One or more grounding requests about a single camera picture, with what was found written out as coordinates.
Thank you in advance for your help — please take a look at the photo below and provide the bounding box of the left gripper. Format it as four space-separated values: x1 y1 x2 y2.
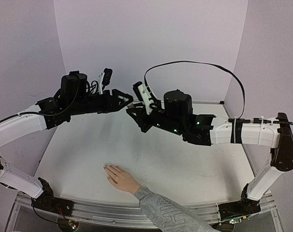
70 88 134 116

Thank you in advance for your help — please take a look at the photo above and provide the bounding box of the green nail polish bottle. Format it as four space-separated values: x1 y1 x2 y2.
127 103 135 109

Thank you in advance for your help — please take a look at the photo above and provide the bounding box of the grey sleeved forearm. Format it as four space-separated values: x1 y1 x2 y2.
134 187 216 232

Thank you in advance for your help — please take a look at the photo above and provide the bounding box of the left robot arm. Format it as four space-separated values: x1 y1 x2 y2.
0 68 133 211

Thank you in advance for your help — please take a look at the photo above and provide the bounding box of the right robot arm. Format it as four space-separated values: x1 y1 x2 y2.
126 90 293 202

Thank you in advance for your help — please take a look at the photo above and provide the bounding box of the person's hand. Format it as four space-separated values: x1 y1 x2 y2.
103 165 142 195

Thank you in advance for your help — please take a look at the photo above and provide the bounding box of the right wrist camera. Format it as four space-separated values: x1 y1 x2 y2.
133 81 161 115

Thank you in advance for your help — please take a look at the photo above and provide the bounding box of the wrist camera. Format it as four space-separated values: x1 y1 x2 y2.
98 68 113 94
133 81 161 115

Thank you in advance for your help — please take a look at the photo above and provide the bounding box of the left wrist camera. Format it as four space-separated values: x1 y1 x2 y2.
98 68 113 94

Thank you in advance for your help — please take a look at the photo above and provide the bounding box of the right camera cable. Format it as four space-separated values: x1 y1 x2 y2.
144 60 246 119

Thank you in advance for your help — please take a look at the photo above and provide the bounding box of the aluminium front rail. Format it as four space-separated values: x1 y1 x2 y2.
5 190 283 232

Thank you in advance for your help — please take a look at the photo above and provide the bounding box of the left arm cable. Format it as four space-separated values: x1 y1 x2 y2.
0 74 99 128

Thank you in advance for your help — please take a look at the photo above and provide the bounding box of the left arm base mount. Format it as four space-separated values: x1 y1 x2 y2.
31 190 74 217

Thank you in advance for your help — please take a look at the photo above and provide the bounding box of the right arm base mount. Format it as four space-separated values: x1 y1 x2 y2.
219 197 261 222

